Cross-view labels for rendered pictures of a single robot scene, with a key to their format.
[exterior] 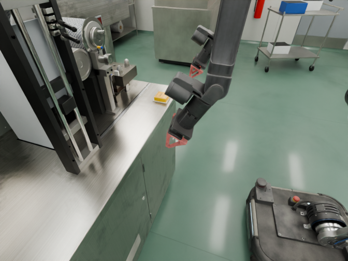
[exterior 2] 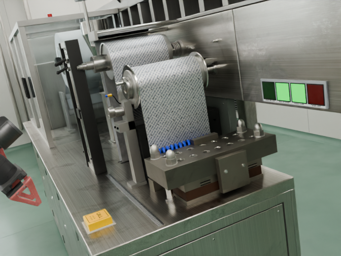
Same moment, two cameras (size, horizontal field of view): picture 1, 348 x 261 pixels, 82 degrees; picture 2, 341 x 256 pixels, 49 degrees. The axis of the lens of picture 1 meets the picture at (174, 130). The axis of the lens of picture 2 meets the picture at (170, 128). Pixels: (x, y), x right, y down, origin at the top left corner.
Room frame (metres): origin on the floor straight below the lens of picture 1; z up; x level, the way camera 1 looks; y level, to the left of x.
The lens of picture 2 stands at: (1.90, -0.41, 1.39)
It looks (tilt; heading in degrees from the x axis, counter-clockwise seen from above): 14 degrees down; 138
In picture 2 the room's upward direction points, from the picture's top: 10 degrees counter-clockwise
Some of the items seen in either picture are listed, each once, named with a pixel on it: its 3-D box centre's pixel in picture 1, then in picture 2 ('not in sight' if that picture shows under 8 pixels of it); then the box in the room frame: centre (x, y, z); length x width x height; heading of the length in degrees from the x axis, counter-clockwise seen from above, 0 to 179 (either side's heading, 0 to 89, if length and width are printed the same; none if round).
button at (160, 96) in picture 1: (162, 97); (97, 219); (0.98, 0.07, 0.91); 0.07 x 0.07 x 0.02; 71
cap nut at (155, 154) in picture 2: (119, 69); (155, 151); (1.02, 0.29, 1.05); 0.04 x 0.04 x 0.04
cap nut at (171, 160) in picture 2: (126, 62); (170, 157); (1.12, 0.27, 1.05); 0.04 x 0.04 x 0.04
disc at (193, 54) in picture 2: not in sight; (197, 72); (0.98, 0.58, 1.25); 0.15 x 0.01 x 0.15; 161
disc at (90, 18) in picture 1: (93, 36); (131, 87); (0.90, 0.34, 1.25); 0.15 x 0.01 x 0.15; 161
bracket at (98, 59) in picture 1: (107, 84); (128, 144); (0.86, 0.31, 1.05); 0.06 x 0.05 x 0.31; 71
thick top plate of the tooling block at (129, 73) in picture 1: (99, 70); (211, 155); (1.12, 0.43, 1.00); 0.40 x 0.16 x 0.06; 71
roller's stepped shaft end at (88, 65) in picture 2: not in sight; (84, 66); (0.64, 0.34, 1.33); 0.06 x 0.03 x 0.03; 71
